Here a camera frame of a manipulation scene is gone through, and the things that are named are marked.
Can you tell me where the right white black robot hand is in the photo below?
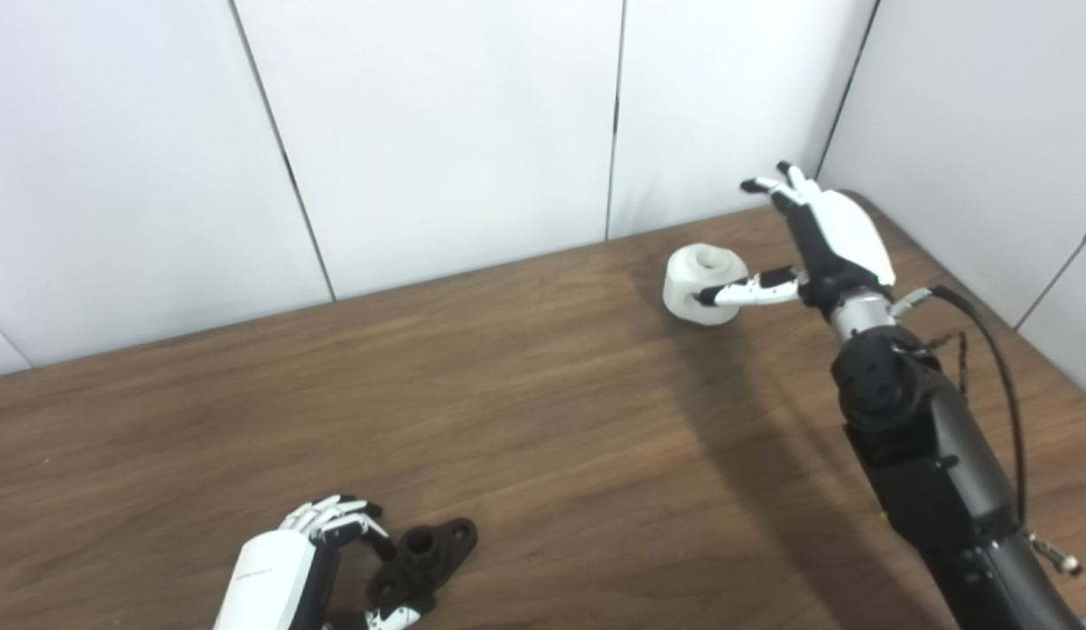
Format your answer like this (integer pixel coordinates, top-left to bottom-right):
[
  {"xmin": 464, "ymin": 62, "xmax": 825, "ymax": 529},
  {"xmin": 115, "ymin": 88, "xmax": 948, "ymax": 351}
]
[{"xmin": 693, "ymin": 161, "xmax": 897, "ymax": 313}]

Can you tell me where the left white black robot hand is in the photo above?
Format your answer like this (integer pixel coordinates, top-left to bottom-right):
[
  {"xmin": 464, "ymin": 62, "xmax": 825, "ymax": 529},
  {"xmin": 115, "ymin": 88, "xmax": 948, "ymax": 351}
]
[{"xmin": 213, "ymin": 494, "xmax": 423, "ymax": 630}]

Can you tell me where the black flanged holder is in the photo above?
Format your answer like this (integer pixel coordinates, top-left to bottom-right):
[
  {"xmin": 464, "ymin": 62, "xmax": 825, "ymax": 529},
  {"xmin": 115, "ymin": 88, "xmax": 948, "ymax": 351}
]
[{"xmin": 368, "ymin": 517, "xmax": 480, "ymax": 615}]

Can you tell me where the round white piece with holes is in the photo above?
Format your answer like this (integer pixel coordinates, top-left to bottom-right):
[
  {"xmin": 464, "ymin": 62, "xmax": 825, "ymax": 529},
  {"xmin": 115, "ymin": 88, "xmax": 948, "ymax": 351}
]
[{"xmin": 662, "ymin": 243, "xmax": 750, "ymax": 327}]

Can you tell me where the thin black wire loop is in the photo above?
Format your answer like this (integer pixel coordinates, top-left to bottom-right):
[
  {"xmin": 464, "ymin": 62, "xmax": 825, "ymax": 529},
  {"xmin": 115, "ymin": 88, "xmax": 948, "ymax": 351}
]
[{"xmin": 923, "ymin": 329, "xmax": 970, "ymax": 405}]

